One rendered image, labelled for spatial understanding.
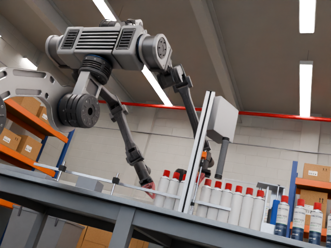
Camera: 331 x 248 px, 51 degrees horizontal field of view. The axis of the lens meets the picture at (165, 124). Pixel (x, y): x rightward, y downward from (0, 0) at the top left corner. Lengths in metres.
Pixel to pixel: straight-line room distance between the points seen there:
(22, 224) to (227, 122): 2.86
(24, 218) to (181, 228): 2.94
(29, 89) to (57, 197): 0.44
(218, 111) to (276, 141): 4.90
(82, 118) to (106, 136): 6.29
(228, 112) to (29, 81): 0.97
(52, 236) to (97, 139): 4.11
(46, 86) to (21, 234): 2.84
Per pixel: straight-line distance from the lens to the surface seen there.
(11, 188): 1.59
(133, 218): 1.36
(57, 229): 3.97
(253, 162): 6.48
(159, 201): 1.77
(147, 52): 1.45
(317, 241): 1.77
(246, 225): 1.73
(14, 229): 4.13
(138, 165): 1.83
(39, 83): 1.39
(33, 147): 6.13
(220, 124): 1.73
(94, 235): 5.36
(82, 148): 7.90
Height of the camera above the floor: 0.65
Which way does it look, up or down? 21 degrees up
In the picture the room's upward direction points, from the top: 16 degrees clockwise
